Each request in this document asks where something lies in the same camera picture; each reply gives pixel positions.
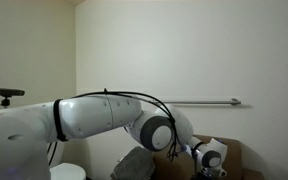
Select grey terry towel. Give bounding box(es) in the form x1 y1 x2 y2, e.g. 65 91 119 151
110 145 156 180

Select metal towel bar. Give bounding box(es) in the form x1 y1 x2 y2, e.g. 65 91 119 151
155 98 242 107

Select brown armchair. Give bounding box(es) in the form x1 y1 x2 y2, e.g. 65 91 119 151
152 134 267 180

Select black strap on arm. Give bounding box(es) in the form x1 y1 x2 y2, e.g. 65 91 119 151
52 98 69 143

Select black stereo camera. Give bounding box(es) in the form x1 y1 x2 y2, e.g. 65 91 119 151
0 86 26 108

